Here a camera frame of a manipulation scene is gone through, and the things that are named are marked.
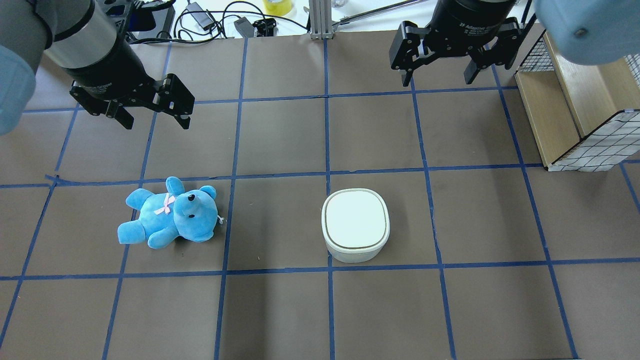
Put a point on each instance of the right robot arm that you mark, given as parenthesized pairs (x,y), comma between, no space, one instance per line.
(586,32)

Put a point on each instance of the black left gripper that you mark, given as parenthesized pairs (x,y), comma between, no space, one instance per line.
(104,64)

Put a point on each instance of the black power brick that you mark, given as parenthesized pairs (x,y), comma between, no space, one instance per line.
(244,27)

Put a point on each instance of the blue teddy bear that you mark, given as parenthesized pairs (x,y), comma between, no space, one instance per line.
(177,213)

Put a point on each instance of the white trash can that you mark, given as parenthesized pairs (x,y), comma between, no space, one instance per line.
(355,224)

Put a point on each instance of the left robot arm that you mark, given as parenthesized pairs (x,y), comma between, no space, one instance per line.
(88,40)

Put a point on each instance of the aluminium profile post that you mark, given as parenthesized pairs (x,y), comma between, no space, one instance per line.
(321,24)

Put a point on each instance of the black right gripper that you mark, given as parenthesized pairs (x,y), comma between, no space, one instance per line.
(470,17)

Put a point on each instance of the black power adapter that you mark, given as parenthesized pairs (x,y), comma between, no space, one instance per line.
(200,15)

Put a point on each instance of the yellow tape roll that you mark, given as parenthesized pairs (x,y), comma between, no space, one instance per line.
(277,8)

